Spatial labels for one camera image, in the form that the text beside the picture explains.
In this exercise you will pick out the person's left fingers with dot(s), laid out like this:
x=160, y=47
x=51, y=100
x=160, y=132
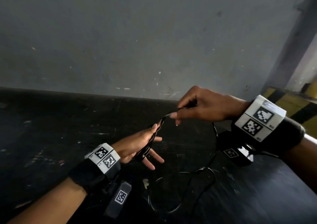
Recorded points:
x=156, y=160

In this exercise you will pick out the small white marker block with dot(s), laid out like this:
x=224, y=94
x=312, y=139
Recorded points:
x=105, y=158

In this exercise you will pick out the yellow object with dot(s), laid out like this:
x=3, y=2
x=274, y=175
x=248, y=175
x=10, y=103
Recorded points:
x=311, y=89

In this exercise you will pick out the yellow black striped curb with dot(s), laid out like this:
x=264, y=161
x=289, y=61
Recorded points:
x=296, y=106

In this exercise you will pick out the person's right forearm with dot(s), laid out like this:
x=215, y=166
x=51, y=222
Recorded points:
x=304, y=165

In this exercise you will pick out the large white marker block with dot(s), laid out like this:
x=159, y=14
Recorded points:
x=260, y=118

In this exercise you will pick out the small white scrap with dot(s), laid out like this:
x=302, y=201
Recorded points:
x=146, y=183

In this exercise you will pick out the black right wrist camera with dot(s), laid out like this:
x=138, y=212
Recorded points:
x=229, y=143

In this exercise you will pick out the black wrist band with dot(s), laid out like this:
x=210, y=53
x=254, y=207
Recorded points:
x=289, y=135
x=86, y=173

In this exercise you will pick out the black left wrist band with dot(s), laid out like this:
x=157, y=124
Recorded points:
x=86, y=173

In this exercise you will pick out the black right wrist band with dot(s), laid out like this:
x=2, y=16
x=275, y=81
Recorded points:
x=289, y=135

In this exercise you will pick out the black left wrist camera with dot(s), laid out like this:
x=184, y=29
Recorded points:
x=118, y=204

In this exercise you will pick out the person's right hand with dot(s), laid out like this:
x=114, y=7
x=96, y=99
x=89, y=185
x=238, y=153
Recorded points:
x=213, y=105

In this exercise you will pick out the person's left forearm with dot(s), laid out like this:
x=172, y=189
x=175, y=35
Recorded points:
x=54, y=205

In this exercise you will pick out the person's left hand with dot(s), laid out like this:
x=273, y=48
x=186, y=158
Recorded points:
x=131, y=144

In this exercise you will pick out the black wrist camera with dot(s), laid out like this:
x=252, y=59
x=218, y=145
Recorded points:
x=229, y=143
x=118, y=204

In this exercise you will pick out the person's right thumb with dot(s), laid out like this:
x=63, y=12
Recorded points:
x=183, y=113

